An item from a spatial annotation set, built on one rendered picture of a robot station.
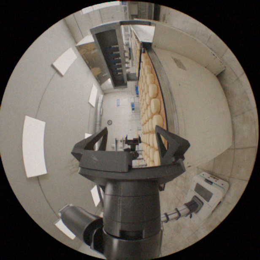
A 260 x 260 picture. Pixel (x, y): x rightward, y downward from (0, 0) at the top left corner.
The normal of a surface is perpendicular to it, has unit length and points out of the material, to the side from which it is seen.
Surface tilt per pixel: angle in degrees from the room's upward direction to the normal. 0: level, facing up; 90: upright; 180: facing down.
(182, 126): 90
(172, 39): 90
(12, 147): 180
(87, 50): 115
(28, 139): 180
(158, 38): 90
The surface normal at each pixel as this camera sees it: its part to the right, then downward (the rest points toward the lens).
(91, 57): 0.46, 0.89
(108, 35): 0.04, 1.00
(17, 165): 1.00, -0.04
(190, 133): -0.04, -0.05
